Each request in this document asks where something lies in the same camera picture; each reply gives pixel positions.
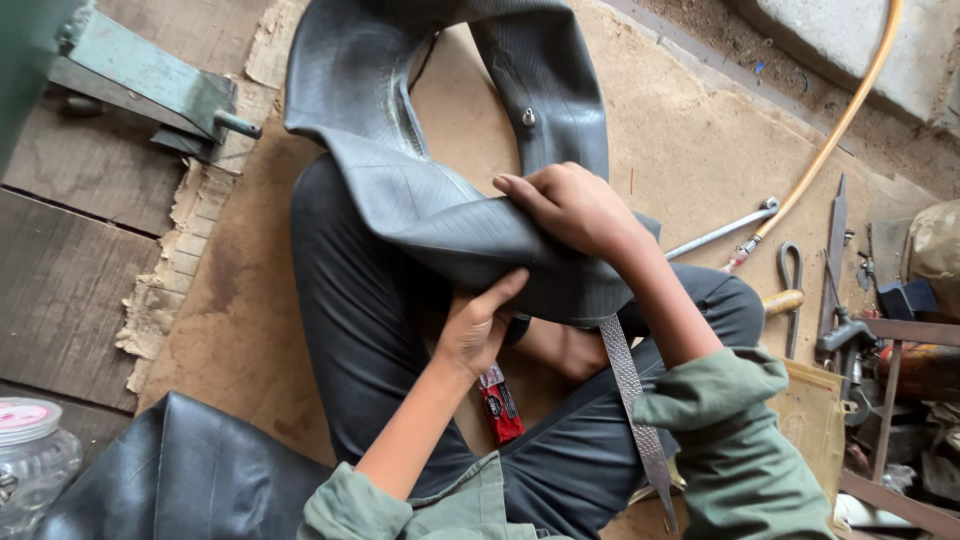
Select clear jar with pink lid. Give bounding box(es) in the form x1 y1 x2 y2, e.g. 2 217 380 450
0 397 84 537

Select long flat metal file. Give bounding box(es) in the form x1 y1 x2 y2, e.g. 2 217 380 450
816 172 850 342

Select folded black rubber tube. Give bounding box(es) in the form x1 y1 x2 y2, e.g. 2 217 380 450
33 390 335 540

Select person's bare foot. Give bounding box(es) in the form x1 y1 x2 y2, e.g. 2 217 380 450
517 318 612 384

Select person's green shirt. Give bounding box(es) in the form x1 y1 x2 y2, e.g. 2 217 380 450
296 346 837 540

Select person's legs in dark trousers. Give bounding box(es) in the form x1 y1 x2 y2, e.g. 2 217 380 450
288 153 766 540

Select black rubber tube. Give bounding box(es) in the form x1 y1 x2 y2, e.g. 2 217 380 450
283 0 661 327
33 390 335 540

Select person's left hand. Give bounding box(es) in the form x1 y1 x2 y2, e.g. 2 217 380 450
433 267 531 381

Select yellow air hose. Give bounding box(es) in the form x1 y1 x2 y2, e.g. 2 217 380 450
720 0 906 273

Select red glue packet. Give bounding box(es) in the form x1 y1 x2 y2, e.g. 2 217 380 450
478 362 526 445

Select brown cardboard floor sheet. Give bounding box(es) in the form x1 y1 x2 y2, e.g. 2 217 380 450
116 0 939 540

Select grey concrete block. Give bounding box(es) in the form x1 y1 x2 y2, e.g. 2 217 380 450
723 0 960 140

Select metal loop tool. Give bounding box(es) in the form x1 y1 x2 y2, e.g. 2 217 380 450
776 240 805 361

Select silver metal rod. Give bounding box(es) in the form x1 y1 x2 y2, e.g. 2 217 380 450
663 196 781 261

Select flat metal rasp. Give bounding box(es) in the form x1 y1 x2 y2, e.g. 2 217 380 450
598 313 681 535

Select yellow metal plate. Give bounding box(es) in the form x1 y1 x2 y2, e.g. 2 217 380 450
765 358 849 519

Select green metal machine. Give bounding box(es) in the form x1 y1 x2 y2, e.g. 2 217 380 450
0 0 264 162

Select person's right hand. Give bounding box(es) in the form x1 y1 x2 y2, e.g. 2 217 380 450
492 161 651 261

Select grey metal hand tool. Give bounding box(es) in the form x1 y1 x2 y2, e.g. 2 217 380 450
816 306 879 429

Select dark blue box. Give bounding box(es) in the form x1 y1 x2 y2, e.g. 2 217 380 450
876 279 940 322

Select rusty metal frame with clutter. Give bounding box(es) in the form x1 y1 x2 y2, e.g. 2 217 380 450
836 315 960 537

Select rusty orange canister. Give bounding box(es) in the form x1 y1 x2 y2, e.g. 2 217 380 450
877 341 960 402

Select wooden tool handle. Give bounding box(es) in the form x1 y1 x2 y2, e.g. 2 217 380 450
761 288 806 316

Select dusty plastic sack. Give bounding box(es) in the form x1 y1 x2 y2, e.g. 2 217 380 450
900 198 960 324

